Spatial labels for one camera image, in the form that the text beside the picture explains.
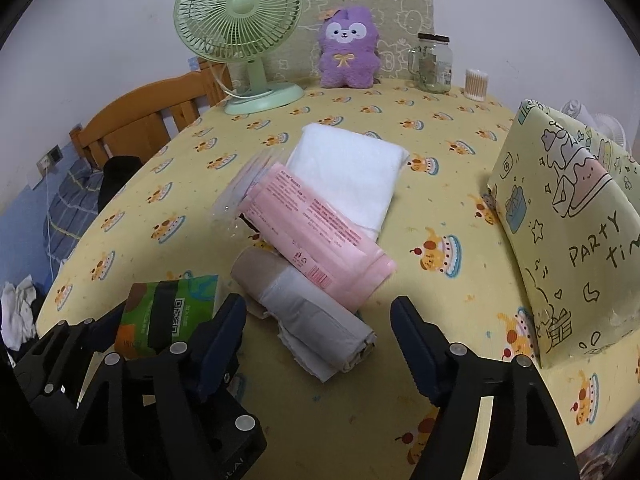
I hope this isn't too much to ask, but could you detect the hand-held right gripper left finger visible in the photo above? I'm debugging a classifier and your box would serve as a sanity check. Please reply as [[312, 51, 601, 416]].
[[65, 294, 247, 480]]

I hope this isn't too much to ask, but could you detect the glass jar with black lid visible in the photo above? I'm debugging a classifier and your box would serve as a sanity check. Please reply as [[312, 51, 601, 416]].
[[407, 32, 453, 93]]

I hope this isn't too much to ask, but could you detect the blue plaid bedding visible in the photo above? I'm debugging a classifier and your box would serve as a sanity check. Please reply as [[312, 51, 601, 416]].
[[50, 157, 108, 261]]

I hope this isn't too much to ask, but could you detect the beige patterned cushion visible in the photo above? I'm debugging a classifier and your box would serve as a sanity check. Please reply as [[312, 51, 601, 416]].
[[265, 0, 436, 83]]

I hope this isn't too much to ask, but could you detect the cotton swab box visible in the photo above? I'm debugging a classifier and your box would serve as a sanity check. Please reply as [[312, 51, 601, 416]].
[[464, 68, 490, 100]]

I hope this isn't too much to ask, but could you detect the green tissue pack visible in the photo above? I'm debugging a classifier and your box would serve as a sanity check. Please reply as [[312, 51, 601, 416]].
[[114, 274, 221, 361]]

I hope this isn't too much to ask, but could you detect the yellow cake print tablecloth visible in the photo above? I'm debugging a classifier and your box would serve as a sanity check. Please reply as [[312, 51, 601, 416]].
[[35, 77, 640, 480]]

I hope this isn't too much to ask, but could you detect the grey beige bag roll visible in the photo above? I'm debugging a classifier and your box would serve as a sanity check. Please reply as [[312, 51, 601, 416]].
[[230, 247, 376, 383]]

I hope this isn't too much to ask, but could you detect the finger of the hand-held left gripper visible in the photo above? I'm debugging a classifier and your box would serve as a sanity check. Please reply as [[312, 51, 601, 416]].
[[15, 304, 129, 412], [150, 282, 268, 480]]

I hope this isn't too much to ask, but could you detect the pink plastic packet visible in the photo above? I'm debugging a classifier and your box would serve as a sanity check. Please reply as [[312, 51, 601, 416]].
[[240, 162, 398, 311]]

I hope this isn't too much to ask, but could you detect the black cloth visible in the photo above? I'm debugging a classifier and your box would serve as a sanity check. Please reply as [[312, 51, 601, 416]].
[[97, 156, 146, 211]]

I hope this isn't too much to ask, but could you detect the white towel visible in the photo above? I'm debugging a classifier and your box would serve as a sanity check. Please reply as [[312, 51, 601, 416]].
[[285, 122, 411, 246]]

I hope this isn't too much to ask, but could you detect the clear plastic bag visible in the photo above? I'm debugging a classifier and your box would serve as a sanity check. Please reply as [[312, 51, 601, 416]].
[[212, 147, 288, 233]]

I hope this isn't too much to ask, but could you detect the wooden chair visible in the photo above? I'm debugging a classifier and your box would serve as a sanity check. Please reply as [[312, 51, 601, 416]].
[[69, 57, 233, 171]]

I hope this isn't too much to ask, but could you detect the white fan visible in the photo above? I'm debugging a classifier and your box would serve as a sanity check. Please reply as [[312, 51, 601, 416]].
[[560, 99, 631, 151]]

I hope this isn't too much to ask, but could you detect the pile of clothes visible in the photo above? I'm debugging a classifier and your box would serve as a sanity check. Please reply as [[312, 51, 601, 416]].
[[0, 277, 38, 351]]

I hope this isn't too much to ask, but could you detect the wall socket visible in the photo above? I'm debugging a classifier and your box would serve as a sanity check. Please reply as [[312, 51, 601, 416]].
[[37, 145, 63, 171]]

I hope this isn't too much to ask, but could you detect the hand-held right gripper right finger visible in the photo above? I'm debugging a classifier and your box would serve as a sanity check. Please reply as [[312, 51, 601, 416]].
[[391, 295, 582, 480]]

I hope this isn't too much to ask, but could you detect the purple plush toy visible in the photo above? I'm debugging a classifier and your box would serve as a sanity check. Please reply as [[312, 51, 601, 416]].
[[318, 6, 383, 88]]

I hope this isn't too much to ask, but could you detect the green desk fan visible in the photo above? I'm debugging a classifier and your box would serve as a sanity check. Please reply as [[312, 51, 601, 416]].
[[173, 0, 306, 116]]

